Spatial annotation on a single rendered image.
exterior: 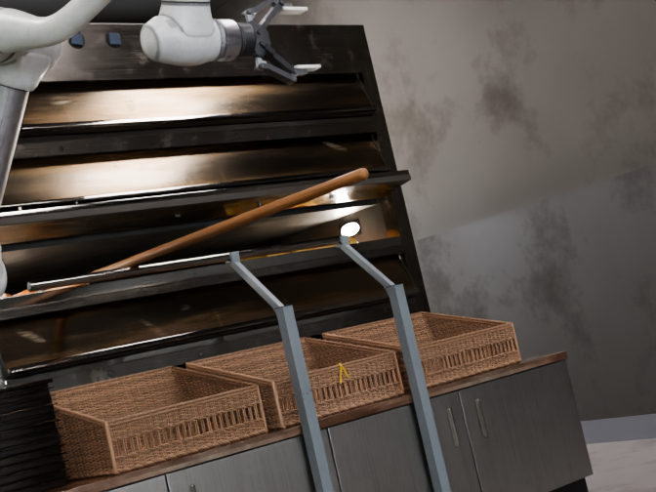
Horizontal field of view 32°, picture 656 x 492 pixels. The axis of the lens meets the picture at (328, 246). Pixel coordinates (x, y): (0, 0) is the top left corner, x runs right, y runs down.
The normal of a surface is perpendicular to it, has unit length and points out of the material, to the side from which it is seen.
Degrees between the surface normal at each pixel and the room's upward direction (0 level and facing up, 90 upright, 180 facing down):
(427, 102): 90
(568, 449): 90
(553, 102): 90
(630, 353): 90
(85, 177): 70
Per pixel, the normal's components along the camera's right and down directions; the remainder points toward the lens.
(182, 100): 0.49, -0.52
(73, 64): 0.60, -0.21
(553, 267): -0.79, 0.13
